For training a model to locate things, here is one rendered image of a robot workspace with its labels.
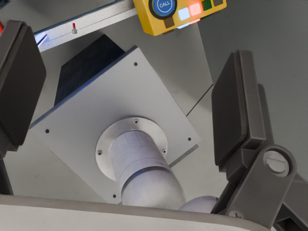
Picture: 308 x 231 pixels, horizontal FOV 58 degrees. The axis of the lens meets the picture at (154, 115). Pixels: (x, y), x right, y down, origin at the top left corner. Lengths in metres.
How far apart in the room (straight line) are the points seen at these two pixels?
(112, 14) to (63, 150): 0.36
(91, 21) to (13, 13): 0.91
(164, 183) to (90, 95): 0.28
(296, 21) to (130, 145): 0.65
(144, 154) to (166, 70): 1.17
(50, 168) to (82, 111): 1.22
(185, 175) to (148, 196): 1.59
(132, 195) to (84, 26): 0.44
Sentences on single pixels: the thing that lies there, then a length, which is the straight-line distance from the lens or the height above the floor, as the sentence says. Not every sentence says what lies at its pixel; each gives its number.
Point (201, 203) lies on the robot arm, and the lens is 0.41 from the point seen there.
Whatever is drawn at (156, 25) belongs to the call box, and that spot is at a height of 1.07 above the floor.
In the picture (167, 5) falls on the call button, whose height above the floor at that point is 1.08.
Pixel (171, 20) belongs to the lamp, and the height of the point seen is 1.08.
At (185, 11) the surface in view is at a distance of 0.56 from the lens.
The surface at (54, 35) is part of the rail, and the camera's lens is 0.75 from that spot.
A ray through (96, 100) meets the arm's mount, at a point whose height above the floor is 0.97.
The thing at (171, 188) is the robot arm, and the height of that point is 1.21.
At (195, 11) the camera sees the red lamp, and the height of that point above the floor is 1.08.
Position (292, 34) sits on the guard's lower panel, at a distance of 1.03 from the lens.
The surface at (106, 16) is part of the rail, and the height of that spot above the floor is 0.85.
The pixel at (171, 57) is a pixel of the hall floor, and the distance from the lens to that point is 1.72.
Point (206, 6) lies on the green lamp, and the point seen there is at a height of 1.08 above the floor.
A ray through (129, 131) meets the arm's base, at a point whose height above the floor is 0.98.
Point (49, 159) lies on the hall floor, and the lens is 1.84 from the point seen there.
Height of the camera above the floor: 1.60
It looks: 64 degrees down
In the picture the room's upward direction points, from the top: 144 degrees clockwise
